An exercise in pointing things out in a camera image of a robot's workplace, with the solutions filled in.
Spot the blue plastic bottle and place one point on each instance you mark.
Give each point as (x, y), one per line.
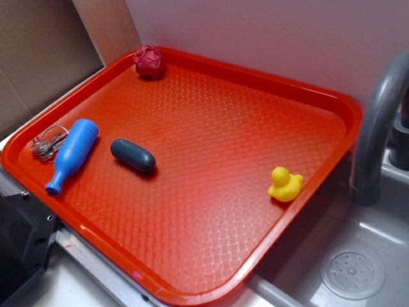
(72, 154)

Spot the silver key bunch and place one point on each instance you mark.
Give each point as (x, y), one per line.
(46, 146)

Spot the grey toy faucet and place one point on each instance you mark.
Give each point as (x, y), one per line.
(385, 119)

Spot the brown cardboard panel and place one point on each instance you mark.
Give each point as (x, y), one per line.
(49, 47)

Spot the yellow rubber duck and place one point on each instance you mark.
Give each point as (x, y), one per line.
(285, 186)

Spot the dark green plastic pickle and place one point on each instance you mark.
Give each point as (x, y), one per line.
(133, 155)

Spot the red plastic tray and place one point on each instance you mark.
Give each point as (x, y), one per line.
(193, 229)

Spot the crumpled red ball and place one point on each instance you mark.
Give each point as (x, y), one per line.
(148, 62)

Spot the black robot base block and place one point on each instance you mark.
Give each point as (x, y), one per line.
(27, 232)

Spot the grey plastic sink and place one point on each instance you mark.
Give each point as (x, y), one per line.
(337, 253)

